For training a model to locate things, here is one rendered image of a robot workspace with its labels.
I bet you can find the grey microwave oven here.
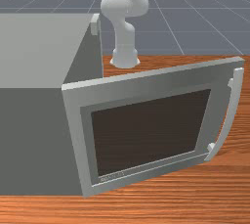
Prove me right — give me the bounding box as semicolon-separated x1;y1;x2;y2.
0;13;104;197

